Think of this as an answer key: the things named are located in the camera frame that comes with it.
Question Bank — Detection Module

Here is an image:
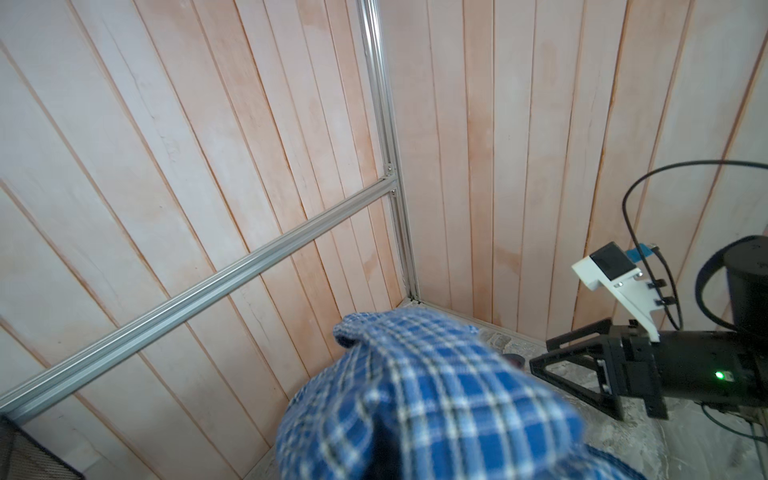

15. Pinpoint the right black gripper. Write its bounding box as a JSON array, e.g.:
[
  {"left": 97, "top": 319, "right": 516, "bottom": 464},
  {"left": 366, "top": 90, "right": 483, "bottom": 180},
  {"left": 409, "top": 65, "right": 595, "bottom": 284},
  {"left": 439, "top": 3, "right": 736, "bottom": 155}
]
[{"left": 529, "top": 319, "right": 767, "bottom": 420}]

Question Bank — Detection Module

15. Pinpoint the blue checked cloth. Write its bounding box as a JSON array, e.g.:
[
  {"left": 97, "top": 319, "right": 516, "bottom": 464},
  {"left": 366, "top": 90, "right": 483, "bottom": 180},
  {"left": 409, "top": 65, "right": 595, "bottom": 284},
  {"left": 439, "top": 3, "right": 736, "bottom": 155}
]
[{"left": 276, "top": 308, "right": 637, "bottom": 479}]

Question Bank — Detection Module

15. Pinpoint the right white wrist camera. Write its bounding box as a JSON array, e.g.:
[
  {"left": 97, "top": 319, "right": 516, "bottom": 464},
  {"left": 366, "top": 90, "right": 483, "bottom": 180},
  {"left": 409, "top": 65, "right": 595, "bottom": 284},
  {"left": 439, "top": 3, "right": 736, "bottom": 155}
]
[{"left": 572, "top": 242, "right": 663, "bottom": 343}]

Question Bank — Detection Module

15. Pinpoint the aluminium frame rail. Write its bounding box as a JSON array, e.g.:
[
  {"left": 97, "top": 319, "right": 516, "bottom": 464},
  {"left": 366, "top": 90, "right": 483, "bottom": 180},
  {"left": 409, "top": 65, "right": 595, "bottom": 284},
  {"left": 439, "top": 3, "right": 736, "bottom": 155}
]
[{"left": 1, "top": 1, "right": 421, "bottom": 425}]

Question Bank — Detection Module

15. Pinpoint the black wire mesh basket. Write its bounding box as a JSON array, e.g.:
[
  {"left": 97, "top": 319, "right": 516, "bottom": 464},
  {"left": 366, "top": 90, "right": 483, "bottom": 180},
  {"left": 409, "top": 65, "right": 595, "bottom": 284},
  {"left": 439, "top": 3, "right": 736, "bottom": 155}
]
[{"left": 1, "top": 416, "right": 85, "bottom": 480}]

